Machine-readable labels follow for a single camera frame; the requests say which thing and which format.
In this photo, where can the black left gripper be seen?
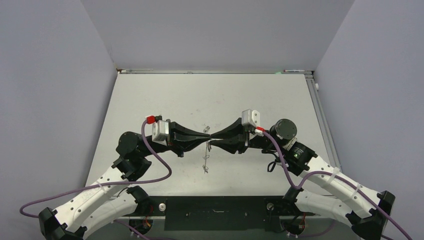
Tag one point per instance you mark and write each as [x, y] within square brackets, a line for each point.
[180, 138]

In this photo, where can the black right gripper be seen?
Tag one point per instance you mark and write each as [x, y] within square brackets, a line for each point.
[235, 130]

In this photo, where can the metal ring plate with keyrings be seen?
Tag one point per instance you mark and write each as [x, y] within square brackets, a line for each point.
[207, 150]

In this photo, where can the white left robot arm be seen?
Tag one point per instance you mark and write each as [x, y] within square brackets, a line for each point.
[117, 192]

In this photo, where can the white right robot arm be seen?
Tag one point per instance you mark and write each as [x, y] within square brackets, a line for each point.
[315, 186]

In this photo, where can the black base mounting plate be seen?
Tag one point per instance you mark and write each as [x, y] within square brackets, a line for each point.
[222, 213]

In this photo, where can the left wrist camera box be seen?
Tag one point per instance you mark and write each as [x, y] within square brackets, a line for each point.
[160, 129]

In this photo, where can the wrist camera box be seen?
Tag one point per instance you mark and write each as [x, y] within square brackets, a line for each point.
[160, 129]
[251, 118]

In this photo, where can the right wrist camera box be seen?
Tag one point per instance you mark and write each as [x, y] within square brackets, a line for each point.
[251, 118]

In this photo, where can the aluminium rail back edge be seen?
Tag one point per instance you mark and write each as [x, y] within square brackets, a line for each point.
[249, 71]

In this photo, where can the aluminium rail edge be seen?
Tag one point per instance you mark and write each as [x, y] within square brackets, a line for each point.
[322, 120]
[249, 71]

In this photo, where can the aluminium rail right edge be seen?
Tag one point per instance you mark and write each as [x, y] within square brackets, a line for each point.
[322, 120]

